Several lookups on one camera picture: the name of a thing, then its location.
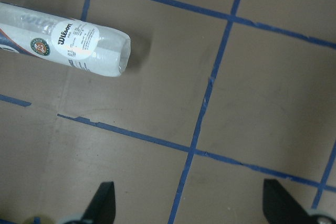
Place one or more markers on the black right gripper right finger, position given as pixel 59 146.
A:
pixel 279 206

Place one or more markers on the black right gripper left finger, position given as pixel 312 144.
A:
pixel 102 208

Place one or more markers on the clear Wilson tennis ball can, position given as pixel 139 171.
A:
pixel 93 48

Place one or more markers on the yellow tennis ball with print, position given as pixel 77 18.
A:
pixel 39 219

